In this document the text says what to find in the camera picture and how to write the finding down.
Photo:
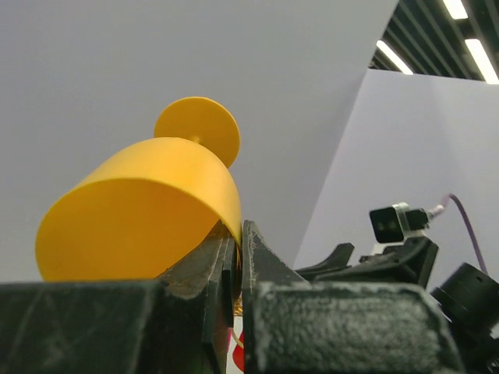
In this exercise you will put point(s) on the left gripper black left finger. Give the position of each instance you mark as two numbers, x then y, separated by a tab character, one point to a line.
175	323

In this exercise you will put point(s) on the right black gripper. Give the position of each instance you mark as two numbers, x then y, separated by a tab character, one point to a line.
410	263

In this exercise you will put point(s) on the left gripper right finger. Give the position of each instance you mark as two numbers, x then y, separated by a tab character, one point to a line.
292	325

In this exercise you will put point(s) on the orange wine glass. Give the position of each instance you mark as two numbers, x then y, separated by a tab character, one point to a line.
150	204

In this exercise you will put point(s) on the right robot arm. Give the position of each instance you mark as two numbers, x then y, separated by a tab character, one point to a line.
468	298

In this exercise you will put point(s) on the gold wire glass rack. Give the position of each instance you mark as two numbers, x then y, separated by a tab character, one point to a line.
237	328

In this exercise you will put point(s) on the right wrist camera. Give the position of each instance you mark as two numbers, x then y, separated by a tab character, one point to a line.
393	225

